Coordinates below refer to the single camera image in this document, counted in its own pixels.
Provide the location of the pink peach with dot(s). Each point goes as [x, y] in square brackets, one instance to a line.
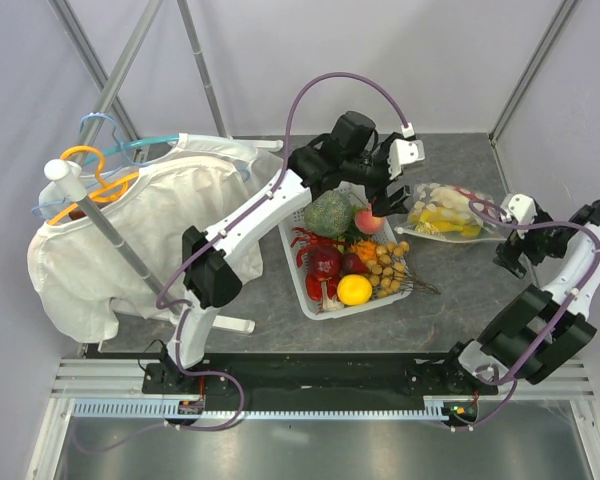
[367, 223]

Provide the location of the orange fruit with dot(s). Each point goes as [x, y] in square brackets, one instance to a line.
[354, 290]

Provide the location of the white cable tray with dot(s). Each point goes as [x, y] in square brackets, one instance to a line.
[173, 409]

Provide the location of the yellow banana bunch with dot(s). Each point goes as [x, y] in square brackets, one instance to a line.
[444, 221]

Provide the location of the white shirt on blue hanger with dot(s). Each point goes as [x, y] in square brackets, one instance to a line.
[255, 160]

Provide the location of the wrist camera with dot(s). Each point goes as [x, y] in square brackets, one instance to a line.
[518, 209]
[405, 152]

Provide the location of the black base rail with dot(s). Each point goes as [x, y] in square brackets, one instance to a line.
[328, 380]

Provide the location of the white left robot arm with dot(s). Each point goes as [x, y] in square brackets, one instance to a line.
[209, 272]

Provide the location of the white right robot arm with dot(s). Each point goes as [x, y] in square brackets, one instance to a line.
[542, 327]

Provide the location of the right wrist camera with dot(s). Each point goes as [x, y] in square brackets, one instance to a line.
[518, 209]

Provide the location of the green cantaloupe melon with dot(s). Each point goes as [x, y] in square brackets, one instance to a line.
[330, 215]

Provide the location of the clear polka dot zip bag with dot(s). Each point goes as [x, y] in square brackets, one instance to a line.
[420, 200]

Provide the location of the white garlic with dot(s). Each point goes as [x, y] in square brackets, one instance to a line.
[331, 304]

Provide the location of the white shirt on orange hanger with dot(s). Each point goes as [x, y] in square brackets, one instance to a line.
[77, 272]

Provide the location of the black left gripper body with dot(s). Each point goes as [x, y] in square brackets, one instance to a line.
[373, 172]

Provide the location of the teal hanger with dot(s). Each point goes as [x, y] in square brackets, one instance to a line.
[137, 144]

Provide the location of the white radish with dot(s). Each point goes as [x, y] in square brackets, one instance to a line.
[450, 197]

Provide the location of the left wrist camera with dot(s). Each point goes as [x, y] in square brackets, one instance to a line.
[405, 152]

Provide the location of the brown longan bunch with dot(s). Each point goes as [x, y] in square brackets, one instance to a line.
[390, 274]

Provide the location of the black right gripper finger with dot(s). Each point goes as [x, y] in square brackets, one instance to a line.
[516, 266]
[504, 255]

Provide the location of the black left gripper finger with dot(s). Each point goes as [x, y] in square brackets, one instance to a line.
[396, 202]
[379, 205]

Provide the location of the orange hanger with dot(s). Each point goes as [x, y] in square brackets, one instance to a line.
[67, 176]

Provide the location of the dark red beet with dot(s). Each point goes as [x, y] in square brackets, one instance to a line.
[352, 264]

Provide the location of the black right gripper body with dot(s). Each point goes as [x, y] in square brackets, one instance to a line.
[537, 243]

